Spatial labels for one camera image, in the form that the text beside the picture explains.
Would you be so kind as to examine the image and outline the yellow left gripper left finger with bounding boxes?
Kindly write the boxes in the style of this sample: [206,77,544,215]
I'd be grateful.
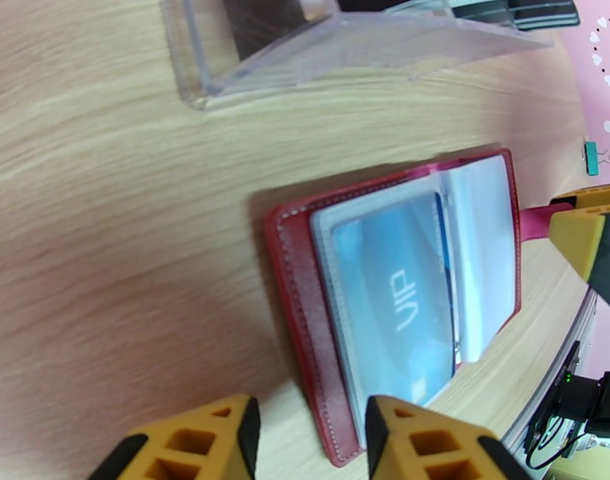
[86,393,261,480]

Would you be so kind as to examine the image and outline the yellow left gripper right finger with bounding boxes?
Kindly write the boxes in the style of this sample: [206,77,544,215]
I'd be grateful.
[364,394,536,480]

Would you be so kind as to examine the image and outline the blue VIP credit card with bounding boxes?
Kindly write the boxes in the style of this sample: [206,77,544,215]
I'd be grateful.
[330,190,460,410]

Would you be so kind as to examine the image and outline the red leather card holder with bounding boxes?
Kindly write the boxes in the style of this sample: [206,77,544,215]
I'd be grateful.
[262,147,576,469]

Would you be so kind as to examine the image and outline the clear acrylic card stand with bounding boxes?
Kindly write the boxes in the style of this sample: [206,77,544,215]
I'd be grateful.
[159,0,556,112]

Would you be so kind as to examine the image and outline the dark credit card stack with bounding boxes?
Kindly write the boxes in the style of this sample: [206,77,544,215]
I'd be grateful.
[449,0,581,32]

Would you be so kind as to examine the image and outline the teal binder clip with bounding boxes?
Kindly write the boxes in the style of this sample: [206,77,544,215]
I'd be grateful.
[582,141,610,177]

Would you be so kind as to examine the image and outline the small black electronics board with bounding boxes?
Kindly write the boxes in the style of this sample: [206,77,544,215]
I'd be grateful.
[526,338,583,452]

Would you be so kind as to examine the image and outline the aluminium frame rail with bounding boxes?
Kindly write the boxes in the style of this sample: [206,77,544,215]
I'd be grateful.
[499,293,601,445]

